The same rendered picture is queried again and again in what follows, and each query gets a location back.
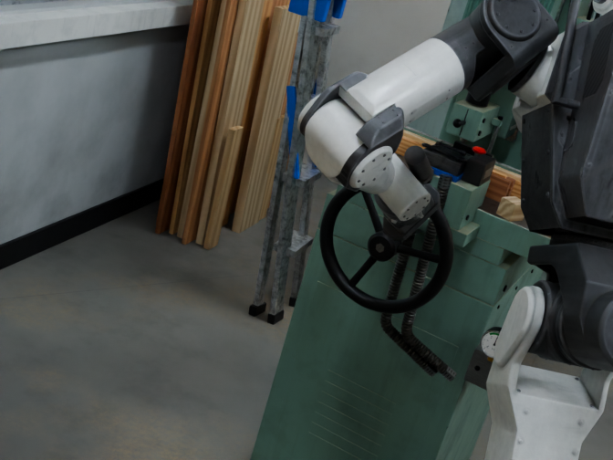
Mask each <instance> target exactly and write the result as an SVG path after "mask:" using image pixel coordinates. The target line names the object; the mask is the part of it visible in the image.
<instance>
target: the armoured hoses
mask: <svg viewBox="0 0 613 460"><path fill-rule="evenodd" d="M451 182H452V176H450V175H449V174H444V173H442V174H440V178H439V181H438V184H437V185H438V186H437V187H438V189H437V191H438V192H440V193H441V194H442V197H441V205H440V208H441V209H442V211H443V208H444V206H445V202H446V201H445V200H446V199H447V198H446V196H448V195H447V193H448V191H449V188H450V185H451ZM427 227H428V228H426V230H427V231H426V234H425V237H424V240H423V242H424V243H422V244H423V246H422V249H421V251H425V252H429V253H432V250H433V247H434V244H435V243H434V242H435V241H436V240H435V238H436V235H437V232H436V229H435V227H434V225H433V222H432V221H431V219H429V222H428V225H427ZM416 231H417V230H415V231H414V232H413V233H412V234H411V235H410V236H409V237H408V238H407V239H406V240H404V241H403V242H402V245H403V246H408V247H412V245H413V242H414V241H413V239H415V238H414V236H415V234H416ZM408 259H409V256H407V255H403V254H398V257H397V261H396V264H395V267H394V269H393V270H394V272H392V273H393V275H392V278H391V281H390V285H389V289H388V292H387V293H388V294H387V295H386V300H396V299H397V296H398V294H399V291H400V285H401V282H402V279H403V277H404V275H403V274H404V273H405V272H404V271H405V270H406V269H405V268H406V266H407V262H408ZM429 262H430V261H428V260H424V259H421V258H419V261H418V264H417V266H416V267H417V269H416V272H415V275H414V279H413V281H412V282H413V283H412V287H411V290H410V295H409V297H411V296H413V295H415V294H417V293H418V292H420V291H421V290H422V288H423V285H424V282H425V281H424V279H426V278H425V277H426V274H427V270H428V267H429V264H430V263H429ZM416 311H417V309H414V310H413V311H409V312H405V313H404V314H405V315H404V318H403V321H402V323H401V333H402V334H401V333H400V332H399V331H398V330H397V329H396V328H394V326H392V324H391V318H392V314H387V313H382V314H380V315H381V317H380V324H381V327H382V329H383V331H385V334H387V335H388V336H390V339H392V340H394V342H396V344H397V345H398V346H399V347H400V348H401V349H402V350H404V351H405V353H407V355H409V356H410V357H411V358H412V359H413V361H415V362H416V363H418V365H420V367H421V368H422V369H423V370H424V371H425V372H426V373H427V374H428V375H429V376H431V377H433V376H434V375H435V374H436V373H437V371H438V372H439V373H440V374H441V375H442V376H443V377H444V378H446V379H447V380H448V381H449V382H451V381H452V380H453V379H454V378H455V376H456V375H457V373H456V372H455V371H454V370H453V369H452V368H451V367H450V366H448V365H447V364H446V363H445V362H443V361H442V359H440V358H439V357H437V355H435V354H434V352H432V350H430V349H428V347H426V346H425V345H423V343H422V342H421V341H420V340H419V339H417V338H416V337H415V336H414V335H413V332H412V325H413V322H414V320H415V318H414V317H415V316H416V315H415V314H416V313H417V312H416Z"/></svg>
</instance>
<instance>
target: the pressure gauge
mask: <svg viewBox="0 0 613 460"><path fill-rule="evenodd" d="M501 329H502V328H500V327H492V328H490V329H488V330H487V331H486V332H485V333H484V334H483V335H482V337H481V339H480V346H481V349H482V351H483V353H484V354H485V355H486V356H488V358H487V360H488V361H491V362H493V360H494V347H495V346H494V343H496V342H495V341H496V340H497V339H498V338H497V336H499V334H500V331H501Z"/></svg>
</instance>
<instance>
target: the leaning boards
mask: <svg viewBox="0 0 613 460"><path fill-rule="evenodd" d="M289 4H290V0H193V5H192V15H191V21H190V26H189V32H188V37H187V43H186V48H185V54H184V60H183V65H182V75H181V81H180V86H179V92H178V98H177V103H176V109H175V114H174V120H173V125H172V131H171V141H170V147H169V152H168V158H167V163H166V169H165V174H164V179H163V185H162V189H161V199H160V204H159V210H158V215H157V220H156V229H155V233H156V234H160V233H162V232H164V231H166V230H168V229H170V231H169V234H172V235H173V234H175V233H177V232H178V233H177V236H178V237H179V238H182V244H184V245H187V244H188V243H190V242H191V241H193V240H195V239H196V241H195V243H196V244H199V245H204V246H203V248H205V249H208V250H209V249H211V248H213V247H215V246H217V245H218V240H219V236H220V233H221V228H222V226H224V225H227V224H228V220H229V215H230V214H232V213H234V212H235V213H234V221H233V226H232V231H234V232H236V233H238V234H240V233H241V232H243V231H244V230H245V229H247V228H249V227H251V226H252V225H255V224H256V223H258V222H259V220H261V219H263V218H265V215H266V211H267V208H269V205H270V200H271V194H272V189H273V183H274V178H275V167H276V162H277V156H278V151H279V145H280V140H281V134H282V129H283V124H284V118H285V113H286V103H287V96H286V86H290V80H291V75H292V69H293V64H294V58H295V53H296V42H297V37H298V32H297V31H298V27H299V22H300V17H301V15H298V14H295V13H292V12H289V11H288V7H289Z"/></svg>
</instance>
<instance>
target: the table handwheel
mask: <svg viewBox="0 0 613 460"><path fill-rule="evenodd" d="M358 193H362V195H363V198H364V201H365V203H366V206H367V208H368V210H369V215H370V218H371V221H372V224H373V226H374V229H375V232H376V234H374V235H372V236H371V237H370V238H369V241H368V251H369V254H370V256H369V258H368V259H367V261H366V262H365V263H364V264H363V266H362V267H361V268H360V269H359V271H358V272H357V273H356V274H355V275H354V276H353V278H351V279H350V280H349V279H348V278H347V276H346V275H345V274H344V272H343V270H342V269H341V267H340V265H339V263H338V260H337V257H336V254H335V250H334V244H333V232H334V225H335V222H336V219H337V217H338V214H339V212H340V210H341V209H342V207H343V206H344V205H345V203H346V202H347V201H348V200H349V199H350V198H352V197H353V196H355V195H356V194H358ZM430 219H431V221H432V222H433V225H434V227H435V229H436V232H437V236H438V239H439V247H440V254H439V255H436V254H433V253H429V252H425V251H420V250H418V249H415V248H411V247H408V246H403V245H402V242H403V241H394V240H392V238H391V239H389V238H388V237H387V236H386V235H385V234H384V233H383V232H382V230H383V228H382V224H381V221H380V220H379V215H378V213H377V210H376V208H375V205H374V203H373V200H372V197H371V194H370V193H366V192H364V191H361V190H358V191H357V192H354V191H351V190H349V189H346V188H345V187H342V188H341V189H340V190H339V191H338V192H337V193H336V194H335V195H334V197H333V198H332V199H331V201H330V202H329V204H328V206H327V209H326V211H325V212H324V215H323V218H322V222H321V226H320V235H319V241H320V249H321V255H322V257H323V261H324V264H325V266H326V269H327V272H328V273H329V275H330V276H331V278H332V279H333V281H334V282H335V284H336V285H337V286H338V288H339V289H340V290H341V291H342V292H343V293H344V294H345V295H346V296H347V297H349V298H350V299H351V300H353V301H354V302H356V303H357V304H359V305H360V306H362V307H364V308H368V309H370V310H373V311H377V312H380V313H387V314H399V313H405V312H409V311H413V310H414V309H417V308H420V307H422V306H424V305H425V304H427V303H428V302H430V301H431V300H432V299H433V298H435V297H436V296H437V294H438V293H439V292H440V291H441V290H442V288H443V286H444V285H445V283H446V281H447V279H448V277H449V275H450V272H451V269H452V261H453V239H452V231H451V228H450V225H449V223H448V220H447V218H446V216H445V214H444V212H443V211H442V209H441V208H439V209H438V210H436V211H435V212H434V213H433V214H432V215H431V216H430ZM397 254H403V255H407V256H414V257H417V258H421V259H424V260H428V261H431V262H434V263H437V264H438V266H437V268H436V271H435V273H434V275H433V277H432V279H431V281H430V282H429V283H428V285H427V286H426V287H425V288H424V289H422V290H421V291H420V292H418V293H417V294H415V295H413V296H411V297H409V298H404V299H398V300H386V299H381V298H375V297H372V296H371V295H369V294H367V293H365V292H363V291H362V290H360V289H359V288H358V287H356V285H357V283H358V282H359V281H360V280H361V279H362V278H363V277H364V275H365V274H366V273H367V272H368V271H369V269H370V268H371V267H372V266H373V265H374V264H375V263H376V262H377V260H378V261H380V262H385V261H388V260H390V259H391V258H393V257H394V256H395V255H397Z"/></svg>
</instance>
